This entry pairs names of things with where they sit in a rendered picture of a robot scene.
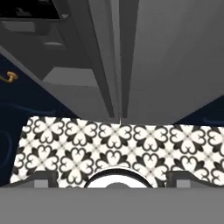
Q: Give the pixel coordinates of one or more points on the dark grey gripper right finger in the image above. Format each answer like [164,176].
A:
[180,178]

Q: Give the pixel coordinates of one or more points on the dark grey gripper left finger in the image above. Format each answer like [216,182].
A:
[43,178]

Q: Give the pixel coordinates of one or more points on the grey fridge door with dispenser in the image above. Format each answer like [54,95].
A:
[73,96]

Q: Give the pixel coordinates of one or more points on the plain grey fridge door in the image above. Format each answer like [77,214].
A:
[175,64]

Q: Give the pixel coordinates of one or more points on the white round disc black rim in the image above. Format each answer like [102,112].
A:
[116,179]

